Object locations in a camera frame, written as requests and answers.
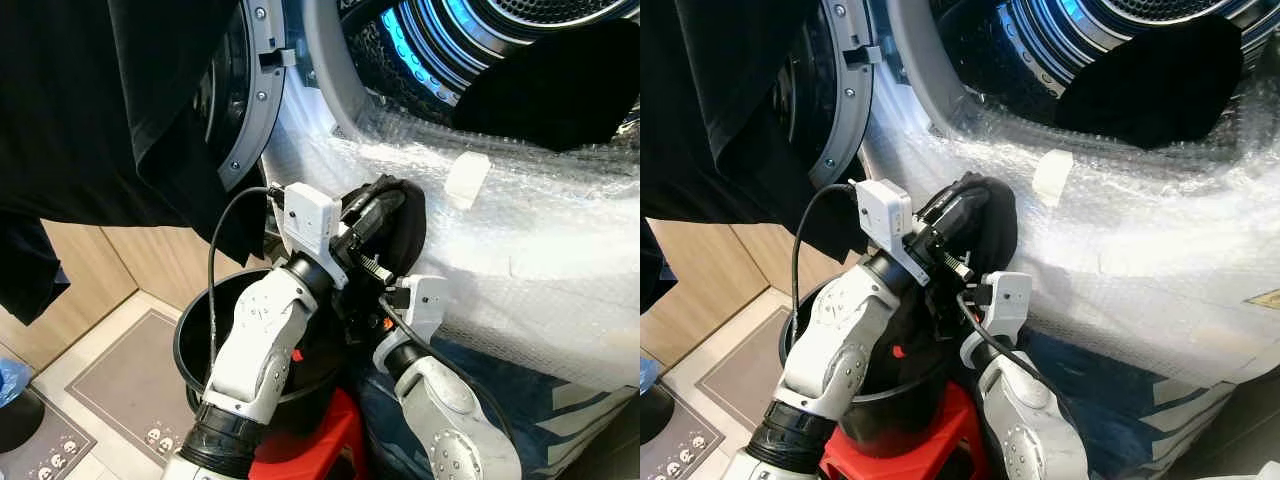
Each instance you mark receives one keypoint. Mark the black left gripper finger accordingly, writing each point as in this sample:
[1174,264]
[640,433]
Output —
[972,184]
[996,238]
[408,240]
[390,186]

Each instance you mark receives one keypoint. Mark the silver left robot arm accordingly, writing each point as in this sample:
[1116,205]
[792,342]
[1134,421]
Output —
[262,335]
[838,330]

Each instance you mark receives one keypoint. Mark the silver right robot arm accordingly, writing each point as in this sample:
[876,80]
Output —
[1030,420]
[450,415]

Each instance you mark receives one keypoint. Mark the white front-load washing machine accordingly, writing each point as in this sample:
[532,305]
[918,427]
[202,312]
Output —
[540,260]
[1130,260]

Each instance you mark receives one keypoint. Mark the white tape patch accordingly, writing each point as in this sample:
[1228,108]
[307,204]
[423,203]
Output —
[467,180]
[1052,177]

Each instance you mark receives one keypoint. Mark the red plastic stool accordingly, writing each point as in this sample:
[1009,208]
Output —
[930,450]
[320,445]

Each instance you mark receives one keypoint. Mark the clear bubble wrap sheet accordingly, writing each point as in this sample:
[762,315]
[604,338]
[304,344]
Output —
[1140,230]
[560,230]

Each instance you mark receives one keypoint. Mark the grey round washer door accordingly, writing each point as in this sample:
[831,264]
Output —
[262,100]
[848,95]

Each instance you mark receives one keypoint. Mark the black garment in drum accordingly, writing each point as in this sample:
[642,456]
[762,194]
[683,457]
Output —
[1150,95]
[550,95]

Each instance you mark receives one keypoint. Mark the blue white striped bag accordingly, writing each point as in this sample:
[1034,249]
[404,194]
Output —
[1140,410]
[560,410]

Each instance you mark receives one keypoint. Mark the large black hanging garment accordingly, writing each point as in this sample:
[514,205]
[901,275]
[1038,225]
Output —
[720,110]
[110,110]

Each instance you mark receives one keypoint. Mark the blue shoe cover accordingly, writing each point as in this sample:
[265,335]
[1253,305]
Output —
[648,372]
[12,380]

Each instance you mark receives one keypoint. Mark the grey mat with skull print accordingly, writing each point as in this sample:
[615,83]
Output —
[680,450]
[45,450]

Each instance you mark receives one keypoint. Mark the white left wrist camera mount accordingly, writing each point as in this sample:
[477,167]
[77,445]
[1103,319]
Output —
[308,222]
[884,218]

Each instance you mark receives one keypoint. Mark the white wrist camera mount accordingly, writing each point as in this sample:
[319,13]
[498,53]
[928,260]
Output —
[1008,298]
[424,300]
[884,218]
[308,222]

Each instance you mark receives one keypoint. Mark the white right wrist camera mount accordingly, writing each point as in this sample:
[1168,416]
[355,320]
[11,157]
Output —
[1008,298]
[424,300]

